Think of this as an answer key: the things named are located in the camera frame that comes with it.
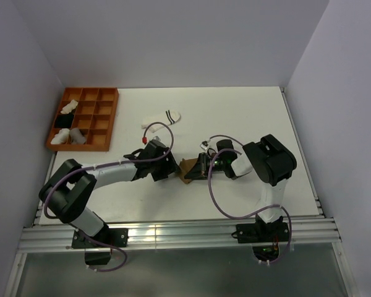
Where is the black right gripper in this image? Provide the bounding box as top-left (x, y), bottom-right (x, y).
top-left (185, 152), bottom-right (226, 180)

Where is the tan brown long sock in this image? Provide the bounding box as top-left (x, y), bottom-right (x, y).
top-left (178, 158), bottom-right (200, 184)

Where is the grey sock with red cuff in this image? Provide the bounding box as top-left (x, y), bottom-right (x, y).
top-left (69, 127), bottom-right (87, 145)

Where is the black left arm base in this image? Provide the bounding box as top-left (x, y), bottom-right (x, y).
top-left (70, 227), bottom-right (129, 267)

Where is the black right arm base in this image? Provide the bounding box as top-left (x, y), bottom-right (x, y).
top-left (231, 217), bottom-right (292, 262)

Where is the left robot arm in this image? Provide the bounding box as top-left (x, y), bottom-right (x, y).
top-left (39, 139), bottom-right (180, 247)

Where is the white sock with black stripes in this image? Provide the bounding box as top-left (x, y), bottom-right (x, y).
top-left (141, 110), bottom-right (181, 129)

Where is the orange wooden compartment tray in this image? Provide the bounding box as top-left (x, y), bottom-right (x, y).
top-left (46, 87), bottom-right (119, 152)

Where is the white rolled sock in tray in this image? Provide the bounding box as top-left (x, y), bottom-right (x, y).
top-left (50, 128), bottom-right (70, 145)

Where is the cream rolled sock in tray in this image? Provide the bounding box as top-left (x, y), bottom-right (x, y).
top-left (60, 100), bottom-right (79, 114)

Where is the black rolled sock in tray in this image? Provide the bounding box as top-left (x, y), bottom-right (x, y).
top-left (54, 113), bottom-right (74, 129)

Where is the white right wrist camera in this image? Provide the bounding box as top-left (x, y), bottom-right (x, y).
top-left (200, 139), bottom-right (214, 153)

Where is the aluminium frame rail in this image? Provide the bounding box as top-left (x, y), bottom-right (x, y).
top-left (17, 217), bottom-right (341, 254)

